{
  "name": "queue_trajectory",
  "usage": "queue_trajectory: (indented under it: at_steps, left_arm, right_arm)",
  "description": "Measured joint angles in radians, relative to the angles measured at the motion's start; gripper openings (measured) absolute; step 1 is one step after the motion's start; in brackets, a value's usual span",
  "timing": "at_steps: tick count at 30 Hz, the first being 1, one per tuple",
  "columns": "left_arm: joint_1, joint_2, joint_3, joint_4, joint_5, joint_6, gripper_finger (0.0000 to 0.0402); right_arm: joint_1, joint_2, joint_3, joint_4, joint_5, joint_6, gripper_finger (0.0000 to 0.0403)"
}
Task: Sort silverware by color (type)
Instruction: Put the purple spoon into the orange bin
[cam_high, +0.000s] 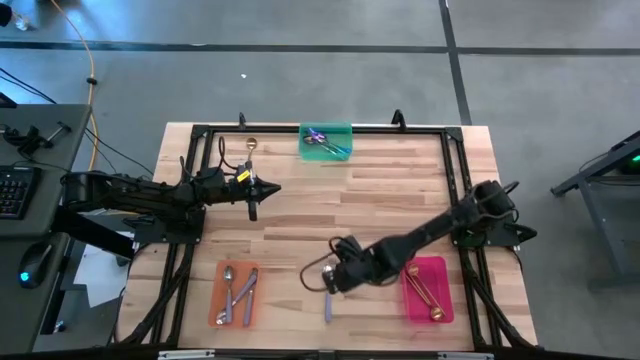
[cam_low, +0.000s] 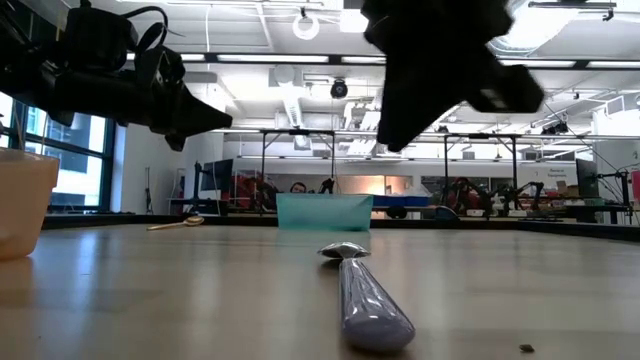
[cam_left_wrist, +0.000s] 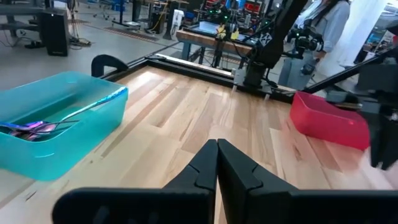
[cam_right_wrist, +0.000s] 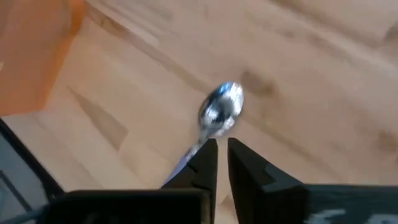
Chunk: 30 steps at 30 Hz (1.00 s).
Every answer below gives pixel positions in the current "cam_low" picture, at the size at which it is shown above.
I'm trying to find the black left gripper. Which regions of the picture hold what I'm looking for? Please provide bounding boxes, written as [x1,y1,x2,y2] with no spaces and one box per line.
[47,47,234,152]

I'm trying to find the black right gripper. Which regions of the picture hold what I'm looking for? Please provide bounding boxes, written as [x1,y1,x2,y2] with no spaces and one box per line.
[367,29,545,151]

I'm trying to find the red machine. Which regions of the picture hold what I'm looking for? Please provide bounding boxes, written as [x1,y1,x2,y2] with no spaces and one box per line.
[232,172,279,214]
[449,177,482,211]

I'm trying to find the blue storage bins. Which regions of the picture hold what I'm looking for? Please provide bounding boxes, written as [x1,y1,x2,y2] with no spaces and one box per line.
[372,194,431,208]

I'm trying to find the gold spoon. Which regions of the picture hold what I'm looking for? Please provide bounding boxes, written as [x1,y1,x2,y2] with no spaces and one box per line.
[146,214,206,232]

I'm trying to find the large window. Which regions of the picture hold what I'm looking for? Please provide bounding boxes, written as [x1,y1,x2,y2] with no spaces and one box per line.
[0,92,119,211]

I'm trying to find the green translucent plastic bin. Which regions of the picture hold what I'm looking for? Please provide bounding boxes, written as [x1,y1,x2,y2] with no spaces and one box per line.
[275,192,375,233]

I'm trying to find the orange translucent plastic bin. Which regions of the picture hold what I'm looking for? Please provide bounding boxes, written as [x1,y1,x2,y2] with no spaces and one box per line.
[0,147,61,261]

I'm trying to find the black hanging camera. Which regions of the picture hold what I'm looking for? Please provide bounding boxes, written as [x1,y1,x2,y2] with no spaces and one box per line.
[329,78,350,100]

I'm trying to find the black camera cable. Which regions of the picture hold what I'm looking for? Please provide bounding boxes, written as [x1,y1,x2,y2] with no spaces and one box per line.
[122,5,174,56]

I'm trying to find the black frame stand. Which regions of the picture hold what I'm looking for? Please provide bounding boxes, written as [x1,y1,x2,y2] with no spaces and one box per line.
[259,128,337,196]
[442,132,519,201]

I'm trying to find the black aluminium table frame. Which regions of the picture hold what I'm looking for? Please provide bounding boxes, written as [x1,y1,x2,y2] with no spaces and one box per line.
[42,213,640,244]

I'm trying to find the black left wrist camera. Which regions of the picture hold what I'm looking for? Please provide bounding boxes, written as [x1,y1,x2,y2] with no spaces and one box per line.
[62,4,140,74]

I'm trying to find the white ring light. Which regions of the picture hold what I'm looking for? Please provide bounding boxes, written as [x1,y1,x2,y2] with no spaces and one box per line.
[292,12,321,41]

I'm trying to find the lavender-handled silver spoon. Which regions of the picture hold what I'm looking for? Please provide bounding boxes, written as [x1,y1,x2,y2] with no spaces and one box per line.
[317,241,417,354]

